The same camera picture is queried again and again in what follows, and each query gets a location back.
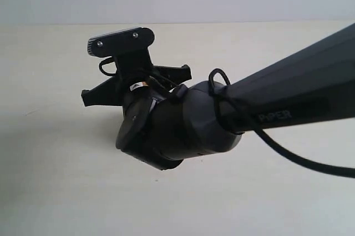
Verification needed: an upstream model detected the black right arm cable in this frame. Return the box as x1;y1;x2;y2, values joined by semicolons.
98;57;355;178

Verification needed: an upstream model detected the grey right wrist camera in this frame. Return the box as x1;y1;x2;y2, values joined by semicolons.
87;27;155;58

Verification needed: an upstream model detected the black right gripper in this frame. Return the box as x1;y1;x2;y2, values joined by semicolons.
81;49;192;107

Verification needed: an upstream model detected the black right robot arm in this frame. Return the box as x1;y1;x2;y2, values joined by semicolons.
81;25;354;178

